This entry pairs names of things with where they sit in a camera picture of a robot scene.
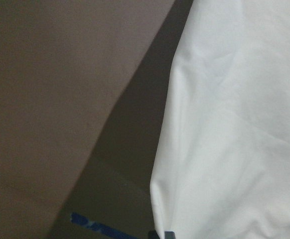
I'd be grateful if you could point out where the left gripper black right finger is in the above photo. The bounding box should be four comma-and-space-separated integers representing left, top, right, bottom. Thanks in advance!
164, 231, 175, 239

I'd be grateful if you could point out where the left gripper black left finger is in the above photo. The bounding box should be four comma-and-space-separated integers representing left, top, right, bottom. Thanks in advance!
147, 231, 158, 239

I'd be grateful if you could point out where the cream cat print shirt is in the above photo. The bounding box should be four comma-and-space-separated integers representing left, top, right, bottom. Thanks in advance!
150, 0, 290, 239

